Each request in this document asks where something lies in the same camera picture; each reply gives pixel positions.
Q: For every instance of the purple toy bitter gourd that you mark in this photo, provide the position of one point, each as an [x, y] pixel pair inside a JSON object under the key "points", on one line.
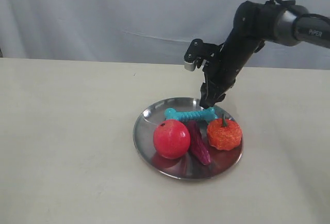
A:
{"points": [[197, 146]]}

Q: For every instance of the red apple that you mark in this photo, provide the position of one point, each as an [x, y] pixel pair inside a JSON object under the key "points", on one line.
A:
{"points": [[171, 139]]}

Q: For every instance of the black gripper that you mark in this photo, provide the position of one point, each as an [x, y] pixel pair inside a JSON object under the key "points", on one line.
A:
{"points": [[221, 71]]}

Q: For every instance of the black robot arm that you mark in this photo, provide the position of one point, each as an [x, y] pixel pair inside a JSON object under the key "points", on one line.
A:
{"points": [[254, 25]]}

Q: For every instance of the teal toy bone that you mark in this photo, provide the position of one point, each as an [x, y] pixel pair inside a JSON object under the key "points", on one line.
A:
{"points": [[206, 115]]}

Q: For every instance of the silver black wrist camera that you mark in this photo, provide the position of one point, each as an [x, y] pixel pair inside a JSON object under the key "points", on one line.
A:
{"points": [[199, 52]]}

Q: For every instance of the orange toy pumpkin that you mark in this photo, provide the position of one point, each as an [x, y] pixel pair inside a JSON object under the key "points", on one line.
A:
{"points": [[224, 134]]}

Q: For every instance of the round stainless steel plate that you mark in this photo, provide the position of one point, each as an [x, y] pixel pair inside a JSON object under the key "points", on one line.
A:
{"points": [[188, 166]]}

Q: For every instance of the white backdrop cloth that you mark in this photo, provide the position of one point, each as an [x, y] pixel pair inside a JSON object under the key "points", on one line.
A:
{"points": [[140, 31]]}

